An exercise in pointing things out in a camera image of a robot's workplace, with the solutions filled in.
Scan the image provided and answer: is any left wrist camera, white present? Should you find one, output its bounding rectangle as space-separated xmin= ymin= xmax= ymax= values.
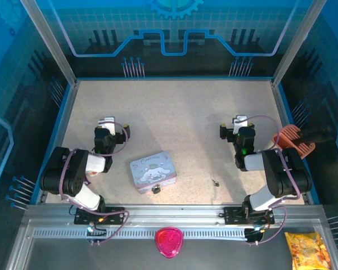
xmin=97 ymin=116 xmax=116 ymax=135

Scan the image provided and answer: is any yellow snack bag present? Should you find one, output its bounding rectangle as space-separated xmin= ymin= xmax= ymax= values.
xmin=284 ymin=232 xmax=333 ymax=270

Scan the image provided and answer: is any white holder with orange rim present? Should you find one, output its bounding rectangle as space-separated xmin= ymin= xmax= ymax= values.
xmin=271 ymin=124 xmax=316 ymax=160

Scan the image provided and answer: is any black tool in holder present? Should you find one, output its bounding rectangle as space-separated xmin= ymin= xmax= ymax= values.
xmin=295 ymin=126 xmax=334 ymax=147

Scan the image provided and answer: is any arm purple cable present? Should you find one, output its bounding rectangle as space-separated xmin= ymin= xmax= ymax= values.
xmin=58 ymin=120 xmax=130 ymax=245
xmin=240 ymin=115 xmax=301 ymax=245

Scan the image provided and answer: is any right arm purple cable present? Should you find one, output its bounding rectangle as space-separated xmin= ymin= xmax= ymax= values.
xmin=240 ymin=115 xmax=301 ymax=245

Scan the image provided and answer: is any cartoon printed tin box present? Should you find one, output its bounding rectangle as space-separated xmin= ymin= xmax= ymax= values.
xmin=129 ymin=151 xmax=178 ymax=195

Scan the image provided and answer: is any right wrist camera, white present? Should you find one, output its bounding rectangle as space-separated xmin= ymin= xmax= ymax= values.
xmin=232 ymin=114 xmax=249 ymax=134

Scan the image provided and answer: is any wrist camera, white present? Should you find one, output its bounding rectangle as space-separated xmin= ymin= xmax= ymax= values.
xmin=232 ymin=114 xmax=249 ymax=134
xmin=97 ymin=116 xmax=116 ymax=135

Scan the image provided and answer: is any pink heart-shaped dish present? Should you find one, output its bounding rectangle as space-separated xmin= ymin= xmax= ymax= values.
xmin=154 ymin=227 xmax=184 ymax=259

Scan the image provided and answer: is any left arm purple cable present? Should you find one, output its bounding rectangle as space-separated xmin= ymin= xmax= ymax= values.
xmin=58 ymin=120 xmax=130 ymax=245

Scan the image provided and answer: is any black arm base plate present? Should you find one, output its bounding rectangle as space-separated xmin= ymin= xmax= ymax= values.
xmin=74 ymin=206 xmax=125 ymax=226
xmin=223 ymin=206 xmax=275 ymax=226

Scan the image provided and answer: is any aluminium frame post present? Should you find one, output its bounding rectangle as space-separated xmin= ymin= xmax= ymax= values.
xmin=271 ymin=0 xmax=326 ymax=87
xmin=20 ymin=0 xmax=79 ymax=87

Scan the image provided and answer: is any slotted metal rail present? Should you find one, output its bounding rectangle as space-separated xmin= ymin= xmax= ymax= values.
xmin=32 ymin=228 xmax=248 ymax=240

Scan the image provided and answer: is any aluminium cross beam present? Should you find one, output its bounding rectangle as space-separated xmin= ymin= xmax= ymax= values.
xmin=24 ymin=204 xmax=325 ymax=227

